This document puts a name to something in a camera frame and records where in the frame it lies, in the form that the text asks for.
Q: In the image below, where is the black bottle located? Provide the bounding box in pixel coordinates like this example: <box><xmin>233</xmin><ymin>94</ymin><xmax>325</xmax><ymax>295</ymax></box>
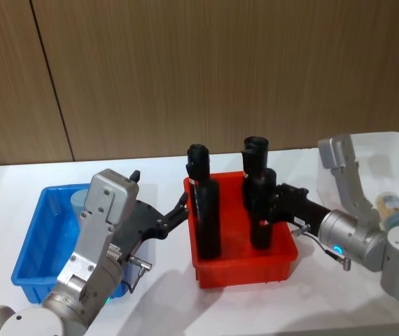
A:
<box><xmin>241</xmin><ymin>136</ymin><xmax>271</xmax><ymax>211</ymax></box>
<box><xmin>185</xmin><ymin>143</ymin><xmax>221</xmax><ymax>261</ymax></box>
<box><xmin>249</xmin><ymin>167</ymin><xmax>279</xmax><ymax>251</ymax></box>

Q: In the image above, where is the clear plastic container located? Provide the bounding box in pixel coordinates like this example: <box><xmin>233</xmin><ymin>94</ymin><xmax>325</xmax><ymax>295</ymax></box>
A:
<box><xmin>316</xmin><ymin>131</ymin><xmax>399</xmax><ymax>229</ymax></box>

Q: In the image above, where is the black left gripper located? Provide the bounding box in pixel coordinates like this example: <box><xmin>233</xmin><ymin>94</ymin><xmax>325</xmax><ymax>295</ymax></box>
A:
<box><xmin>111</xmin><ymin>169</ymin><xmax>190</xmax><ymax>262</ymax></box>

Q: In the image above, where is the grey-blue cylinder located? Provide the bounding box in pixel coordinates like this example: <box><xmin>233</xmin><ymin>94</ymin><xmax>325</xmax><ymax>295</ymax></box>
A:
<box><xmin>70</xmin><ymin>189</ymin><xmax>90</xmax><ymax>214</ymax></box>

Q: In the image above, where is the labelled bottle with blue cap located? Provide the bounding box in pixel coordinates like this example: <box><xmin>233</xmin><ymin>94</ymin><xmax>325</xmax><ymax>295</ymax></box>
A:
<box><xmin>375</xmin><ymin>191</ymin><xmax>399</xmax><ymax>232</ymax></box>

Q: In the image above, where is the blue plastic bin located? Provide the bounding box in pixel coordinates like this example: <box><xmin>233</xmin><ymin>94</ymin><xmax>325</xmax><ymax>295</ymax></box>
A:
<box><xmin>10</xmin><ymin>184</ymin><xmax>131</xmax><ymax>305</ymax></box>

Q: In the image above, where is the red plastic bin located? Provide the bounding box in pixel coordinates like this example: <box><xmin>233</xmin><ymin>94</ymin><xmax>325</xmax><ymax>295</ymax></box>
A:
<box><xmin>183</xmin><ymin>171</ymin><xmax>300</xmax><ymax>290</ymax></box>

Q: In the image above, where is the thin dark left gripper cable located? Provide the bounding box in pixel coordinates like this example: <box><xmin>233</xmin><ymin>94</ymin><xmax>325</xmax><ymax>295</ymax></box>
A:
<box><xmin>120</xmin><ymin>256</ymin><xmax>154</xmax><ymax>295</ymax></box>

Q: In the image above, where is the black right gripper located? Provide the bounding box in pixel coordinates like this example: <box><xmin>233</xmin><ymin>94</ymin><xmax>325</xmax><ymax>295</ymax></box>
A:
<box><xmin>260</xmin><ymin>183</ymin><xmax>332</xmax><ymax>234</ymax></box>

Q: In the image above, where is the thin dark right gripper cable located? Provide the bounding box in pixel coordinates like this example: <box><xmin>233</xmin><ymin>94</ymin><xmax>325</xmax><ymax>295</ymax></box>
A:
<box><xmin>290</xmin><ymin>225</ymin><xmax>353</xmax><ymax>271</ymax></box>

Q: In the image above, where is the thin dark gripper cable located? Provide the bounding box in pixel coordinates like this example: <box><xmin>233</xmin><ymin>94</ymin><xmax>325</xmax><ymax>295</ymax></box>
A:
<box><xmin>120</xmin><ymin>256</ymin><xmax>154</xmax><ymax>295</ymax></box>
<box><xmin>290</xmin><ymin>225</ymin><xmax>353</xmax><ymax>271</ymax></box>

